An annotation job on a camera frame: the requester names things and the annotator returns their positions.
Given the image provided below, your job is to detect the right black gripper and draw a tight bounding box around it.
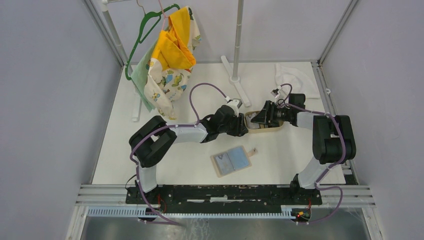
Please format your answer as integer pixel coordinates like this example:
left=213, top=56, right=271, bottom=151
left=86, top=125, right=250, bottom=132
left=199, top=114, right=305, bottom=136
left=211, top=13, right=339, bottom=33
left=250, top=100, right=292, bottom=126

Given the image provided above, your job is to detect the beige card holder wallet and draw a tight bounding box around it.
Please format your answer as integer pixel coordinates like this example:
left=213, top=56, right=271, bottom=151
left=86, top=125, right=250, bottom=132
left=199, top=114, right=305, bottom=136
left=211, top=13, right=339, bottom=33
left=210, top=145, right=258, bottom=178

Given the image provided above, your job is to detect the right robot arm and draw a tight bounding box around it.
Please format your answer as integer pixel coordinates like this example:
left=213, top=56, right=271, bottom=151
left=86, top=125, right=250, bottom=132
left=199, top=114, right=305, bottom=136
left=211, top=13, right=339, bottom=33
left=250, top=93, right=357, bottom=204

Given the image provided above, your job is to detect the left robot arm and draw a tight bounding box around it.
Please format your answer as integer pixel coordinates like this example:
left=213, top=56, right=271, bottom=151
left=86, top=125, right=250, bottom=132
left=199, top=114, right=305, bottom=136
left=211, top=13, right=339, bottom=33
left=129, top=105, right=248, bottom=204

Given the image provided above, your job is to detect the white card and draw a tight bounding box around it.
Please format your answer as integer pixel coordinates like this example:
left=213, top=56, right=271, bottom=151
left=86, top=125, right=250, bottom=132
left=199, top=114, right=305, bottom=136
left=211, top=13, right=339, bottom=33
left=212, top=153, right=235, bottom=176

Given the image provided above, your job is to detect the beige oval tray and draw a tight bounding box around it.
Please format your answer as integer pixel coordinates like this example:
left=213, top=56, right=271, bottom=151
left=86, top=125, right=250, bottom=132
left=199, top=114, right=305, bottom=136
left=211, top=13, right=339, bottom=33
left=244, top=111, right=284, bottom=134

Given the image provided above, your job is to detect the right rack foot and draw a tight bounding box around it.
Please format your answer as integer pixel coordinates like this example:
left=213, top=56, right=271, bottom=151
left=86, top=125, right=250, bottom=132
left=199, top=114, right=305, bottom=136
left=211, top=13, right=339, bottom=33
left=220, top=55, right=252, bottom=107

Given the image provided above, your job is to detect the white cloth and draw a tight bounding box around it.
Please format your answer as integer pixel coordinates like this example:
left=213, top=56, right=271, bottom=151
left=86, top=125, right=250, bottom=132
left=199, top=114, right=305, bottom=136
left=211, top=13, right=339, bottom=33
left=274, top=63, right=321, bottom=99

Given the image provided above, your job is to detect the right rack pole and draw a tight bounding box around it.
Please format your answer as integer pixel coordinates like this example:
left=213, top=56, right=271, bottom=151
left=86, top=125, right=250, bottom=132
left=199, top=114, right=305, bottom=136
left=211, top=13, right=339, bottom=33
left=231, top=0, right=244, bottom=83

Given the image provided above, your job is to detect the rack pole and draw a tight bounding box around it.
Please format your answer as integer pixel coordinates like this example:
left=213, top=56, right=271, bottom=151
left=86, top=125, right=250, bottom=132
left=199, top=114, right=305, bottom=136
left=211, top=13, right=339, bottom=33
left=98, top=0, right=133, bottom=75
left=231, top=0, right=244, bottom=83

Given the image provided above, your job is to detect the cream printed cloth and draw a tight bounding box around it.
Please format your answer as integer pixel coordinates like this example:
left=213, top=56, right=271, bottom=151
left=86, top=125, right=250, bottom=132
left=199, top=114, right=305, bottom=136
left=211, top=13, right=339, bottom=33
left=144, top=6, right=202, bottom=121

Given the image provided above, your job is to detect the yellow cloth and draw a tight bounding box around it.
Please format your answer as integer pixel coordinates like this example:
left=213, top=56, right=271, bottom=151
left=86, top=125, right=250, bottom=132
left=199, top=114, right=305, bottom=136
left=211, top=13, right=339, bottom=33
left=151, top=6, right=202, bottom=72

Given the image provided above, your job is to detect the light green printed cloth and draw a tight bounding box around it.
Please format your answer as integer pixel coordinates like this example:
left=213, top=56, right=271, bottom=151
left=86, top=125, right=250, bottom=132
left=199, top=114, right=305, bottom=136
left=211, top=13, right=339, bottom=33
left=130, top=41, right=157, bottom=112

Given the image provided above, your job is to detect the green clothes hanger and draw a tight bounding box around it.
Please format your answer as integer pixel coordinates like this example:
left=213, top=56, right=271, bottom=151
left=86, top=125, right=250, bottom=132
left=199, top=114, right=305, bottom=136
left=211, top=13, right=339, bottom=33
left=124, top=11, right=162, bottom=81

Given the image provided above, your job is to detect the pink clothes hanger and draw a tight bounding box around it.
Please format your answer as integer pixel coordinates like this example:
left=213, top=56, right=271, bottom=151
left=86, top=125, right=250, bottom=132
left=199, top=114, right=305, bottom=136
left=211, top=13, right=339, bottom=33
left=158, top=0, right=168, bottom=31

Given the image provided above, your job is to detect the left rack pole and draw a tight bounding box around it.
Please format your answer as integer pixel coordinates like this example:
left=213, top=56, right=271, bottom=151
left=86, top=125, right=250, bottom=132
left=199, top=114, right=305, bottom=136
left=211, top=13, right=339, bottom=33
left=98, top=0, right=133, bottom=75

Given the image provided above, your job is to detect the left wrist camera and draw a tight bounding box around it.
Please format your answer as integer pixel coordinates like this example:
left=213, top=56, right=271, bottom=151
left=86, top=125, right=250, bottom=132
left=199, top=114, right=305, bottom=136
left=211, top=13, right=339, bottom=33
left=225, top=96, right=243, bottom=117

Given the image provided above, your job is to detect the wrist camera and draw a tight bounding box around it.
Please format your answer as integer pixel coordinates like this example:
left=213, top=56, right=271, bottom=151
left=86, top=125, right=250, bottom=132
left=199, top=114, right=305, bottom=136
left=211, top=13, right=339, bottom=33
left=270, top=86, right=282, bottom=101
left=225, top=96, right=243, bottom=117

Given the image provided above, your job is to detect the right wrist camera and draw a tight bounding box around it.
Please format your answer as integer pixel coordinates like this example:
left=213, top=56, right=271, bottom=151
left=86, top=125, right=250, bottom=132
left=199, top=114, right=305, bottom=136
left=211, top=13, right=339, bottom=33
left=270, top=86, right=282, bottom=101

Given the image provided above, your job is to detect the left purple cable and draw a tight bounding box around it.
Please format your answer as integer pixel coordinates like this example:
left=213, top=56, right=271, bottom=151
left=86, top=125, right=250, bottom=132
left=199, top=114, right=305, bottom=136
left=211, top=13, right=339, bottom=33
left=129, top=82, right=229, bottom=227

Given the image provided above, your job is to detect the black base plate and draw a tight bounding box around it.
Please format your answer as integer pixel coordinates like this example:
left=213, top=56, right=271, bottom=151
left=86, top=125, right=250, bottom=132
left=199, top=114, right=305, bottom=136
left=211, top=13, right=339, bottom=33
left=125, top=184, right=323, bottom=214

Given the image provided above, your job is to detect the white toothed cable rail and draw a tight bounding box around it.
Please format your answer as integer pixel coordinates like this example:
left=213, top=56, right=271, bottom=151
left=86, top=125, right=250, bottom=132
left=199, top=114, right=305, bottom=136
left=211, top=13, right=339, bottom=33
left=86, top=206, right=312, bottom=220

